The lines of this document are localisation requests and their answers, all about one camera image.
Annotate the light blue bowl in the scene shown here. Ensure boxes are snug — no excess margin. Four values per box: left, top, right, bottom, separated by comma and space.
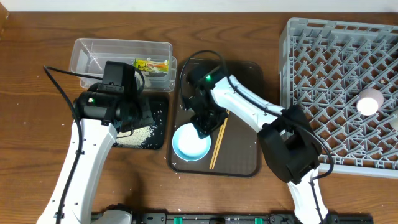
172, 123, 211, 162

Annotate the yellow snack wrapper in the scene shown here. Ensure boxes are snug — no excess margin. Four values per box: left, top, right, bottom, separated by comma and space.
134, 58, 169, 73

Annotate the wooden chopstick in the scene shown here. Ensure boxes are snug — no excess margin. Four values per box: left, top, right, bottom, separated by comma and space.
208, 119, 227, 169
211, 109, 231, 170

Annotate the white cup pink inside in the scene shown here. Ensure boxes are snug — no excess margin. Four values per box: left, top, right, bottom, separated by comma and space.
356, 88, 384, 116

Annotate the white cup green inside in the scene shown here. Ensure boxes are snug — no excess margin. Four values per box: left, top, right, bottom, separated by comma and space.
389, 110, 398, 131

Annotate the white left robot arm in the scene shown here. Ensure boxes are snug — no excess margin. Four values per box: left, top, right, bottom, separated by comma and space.
37, 61, 154, 223

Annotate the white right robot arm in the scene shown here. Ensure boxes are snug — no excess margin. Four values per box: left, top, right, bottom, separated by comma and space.
183, 64, 328, 223

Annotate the grey dishwasher rack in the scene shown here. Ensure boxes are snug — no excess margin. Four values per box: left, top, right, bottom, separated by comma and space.
279, 18, 397, 179

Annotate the pile of white rice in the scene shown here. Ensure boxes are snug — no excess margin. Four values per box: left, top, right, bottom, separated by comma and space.
116, 126, 154, 148

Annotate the brown serving tray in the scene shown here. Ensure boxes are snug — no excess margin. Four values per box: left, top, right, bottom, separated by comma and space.
167, 60, 264, 177

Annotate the black tray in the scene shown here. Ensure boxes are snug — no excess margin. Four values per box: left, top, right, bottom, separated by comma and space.
114, 95, 169, 150

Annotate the clear plastic bin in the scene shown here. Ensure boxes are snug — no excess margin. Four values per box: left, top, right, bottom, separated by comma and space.
69, 38, 177, 92

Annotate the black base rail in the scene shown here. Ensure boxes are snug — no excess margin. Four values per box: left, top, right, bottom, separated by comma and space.
93, 203, 374, 224

